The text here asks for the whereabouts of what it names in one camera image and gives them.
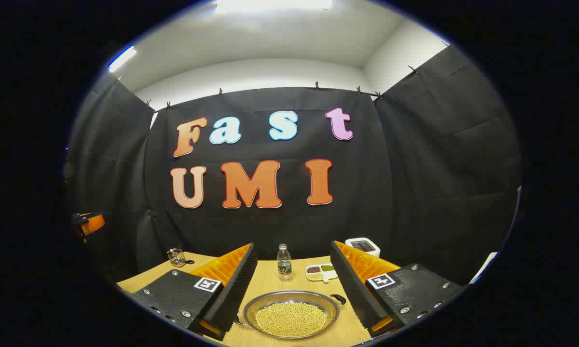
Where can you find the small metal mesh holder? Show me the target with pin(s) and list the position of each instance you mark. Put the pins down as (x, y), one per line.
(176, 258)

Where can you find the white toaster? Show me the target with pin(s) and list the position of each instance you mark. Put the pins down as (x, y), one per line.
(374, 251)

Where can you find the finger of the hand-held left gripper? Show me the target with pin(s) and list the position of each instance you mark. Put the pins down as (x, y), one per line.
(94, 224)

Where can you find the black backdrop cloth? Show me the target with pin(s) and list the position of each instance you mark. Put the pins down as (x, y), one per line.
(414, 168)

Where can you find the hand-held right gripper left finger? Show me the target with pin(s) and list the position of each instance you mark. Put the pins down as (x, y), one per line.
(234, 294)

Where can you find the clear plastic water bottle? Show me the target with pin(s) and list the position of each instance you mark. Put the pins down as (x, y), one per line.
(284, 267)

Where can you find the ceiling light panel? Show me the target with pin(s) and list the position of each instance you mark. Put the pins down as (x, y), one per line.
(122, 59)
(270, 5)

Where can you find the white divided tray with beans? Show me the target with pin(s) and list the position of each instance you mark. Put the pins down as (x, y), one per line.
(332, 275)

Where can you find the heap of soybeans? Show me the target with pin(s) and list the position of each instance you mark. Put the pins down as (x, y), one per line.
(289, 320)

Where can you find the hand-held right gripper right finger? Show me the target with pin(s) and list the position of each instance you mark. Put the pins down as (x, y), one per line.
(354, 294)

